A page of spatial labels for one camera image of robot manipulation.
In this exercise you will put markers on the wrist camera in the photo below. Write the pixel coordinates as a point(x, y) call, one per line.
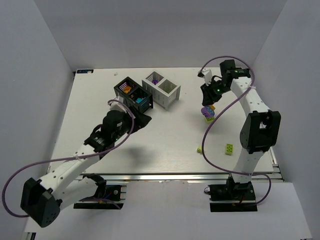
point(117, 105)
point(206, 74)

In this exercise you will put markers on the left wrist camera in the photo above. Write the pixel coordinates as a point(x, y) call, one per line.
point(117, 105)

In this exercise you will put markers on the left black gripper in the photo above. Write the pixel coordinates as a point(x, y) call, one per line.
point(135, 121)

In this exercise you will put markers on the black slotted container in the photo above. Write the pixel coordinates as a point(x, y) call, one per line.
point(137, 91)

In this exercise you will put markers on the purple paw print piece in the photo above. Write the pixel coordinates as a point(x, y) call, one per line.
point(207, 111)

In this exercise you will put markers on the teal long lego brick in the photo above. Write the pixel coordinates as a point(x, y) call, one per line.
point(140, 100)

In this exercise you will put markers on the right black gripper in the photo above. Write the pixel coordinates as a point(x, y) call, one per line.
point(208, 94)

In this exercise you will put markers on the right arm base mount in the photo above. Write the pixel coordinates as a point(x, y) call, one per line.
point(222, 201)

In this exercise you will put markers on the long orange lego brick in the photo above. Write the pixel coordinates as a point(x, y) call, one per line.
point(124, 90)

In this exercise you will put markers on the pale green lego brick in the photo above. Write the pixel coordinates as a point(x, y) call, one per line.
point(199, 149)

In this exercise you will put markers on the aluminium rail front edge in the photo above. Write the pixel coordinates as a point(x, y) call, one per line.
point(165, 177)

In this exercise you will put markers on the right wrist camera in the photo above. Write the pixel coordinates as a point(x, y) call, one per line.
point(206, 74)

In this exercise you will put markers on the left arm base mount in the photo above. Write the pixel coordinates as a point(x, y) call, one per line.
point(106, 197)

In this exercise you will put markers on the small orange lego brick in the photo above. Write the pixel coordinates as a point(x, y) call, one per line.
point(127, 89)

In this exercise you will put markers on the white slotted container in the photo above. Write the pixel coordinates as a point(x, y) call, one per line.
point(165, 92)

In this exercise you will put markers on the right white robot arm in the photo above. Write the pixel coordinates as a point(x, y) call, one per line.
point(261, 127)

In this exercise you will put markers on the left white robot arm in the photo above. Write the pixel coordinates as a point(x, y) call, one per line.
point(43, 199)

